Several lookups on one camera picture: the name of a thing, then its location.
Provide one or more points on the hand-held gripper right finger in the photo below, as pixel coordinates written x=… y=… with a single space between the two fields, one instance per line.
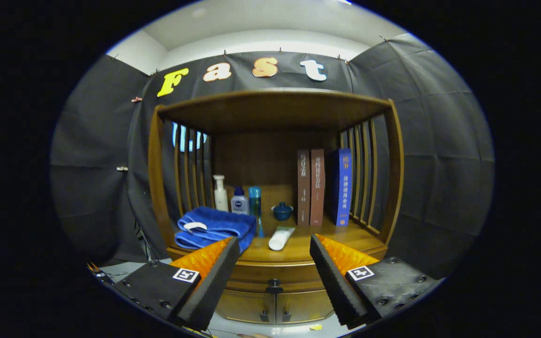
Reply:
x=332 y=286

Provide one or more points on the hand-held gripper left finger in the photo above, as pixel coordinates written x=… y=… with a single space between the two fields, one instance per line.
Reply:
x=214 y=286

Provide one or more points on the wooden drawer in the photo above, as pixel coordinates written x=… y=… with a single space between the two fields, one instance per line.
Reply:
x=256 y=274

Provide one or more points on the black drawer knob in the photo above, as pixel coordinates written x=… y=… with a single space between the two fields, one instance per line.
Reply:
x=274 y=283

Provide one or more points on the white and green tube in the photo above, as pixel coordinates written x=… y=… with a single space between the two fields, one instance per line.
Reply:
x=280 y=239

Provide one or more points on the wooden cabinet door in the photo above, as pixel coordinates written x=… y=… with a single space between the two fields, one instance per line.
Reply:
x=303 y=306
x=244 y=305

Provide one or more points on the wooden countertop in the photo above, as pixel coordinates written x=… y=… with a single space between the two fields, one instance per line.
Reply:
x=298 y=244

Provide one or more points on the wooden cabinet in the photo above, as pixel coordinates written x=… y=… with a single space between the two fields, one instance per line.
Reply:
x=270 y=110

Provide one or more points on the yellow floor tape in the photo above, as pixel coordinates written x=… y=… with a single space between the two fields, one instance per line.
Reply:
x=315 y=327

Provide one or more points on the blue folded towel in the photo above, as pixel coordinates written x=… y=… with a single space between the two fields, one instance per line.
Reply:
x=223 y=220

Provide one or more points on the white bottle with blue cap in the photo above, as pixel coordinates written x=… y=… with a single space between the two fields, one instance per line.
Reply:
x=239 y=205

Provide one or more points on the white pump bottle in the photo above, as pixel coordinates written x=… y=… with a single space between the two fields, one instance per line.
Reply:
x=220 y=199

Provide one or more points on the blue lidded teacup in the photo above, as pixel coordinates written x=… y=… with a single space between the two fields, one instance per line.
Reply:
x=282 y=213

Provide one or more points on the teal clear bottle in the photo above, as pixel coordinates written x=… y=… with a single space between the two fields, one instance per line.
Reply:
x=255 y=202

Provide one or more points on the blue book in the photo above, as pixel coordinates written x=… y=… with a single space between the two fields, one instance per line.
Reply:
x=344 y=188

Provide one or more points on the reddish brown book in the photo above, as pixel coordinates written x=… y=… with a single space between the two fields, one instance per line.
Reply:
x=317 y=188

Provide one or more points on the dark brown book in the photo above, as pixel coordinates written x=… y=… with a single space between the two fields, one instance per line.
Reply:
x=303 y=188

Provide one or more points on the black floor device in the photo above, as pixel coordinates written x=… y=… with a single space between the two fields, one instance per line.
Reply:
x=104 y=277

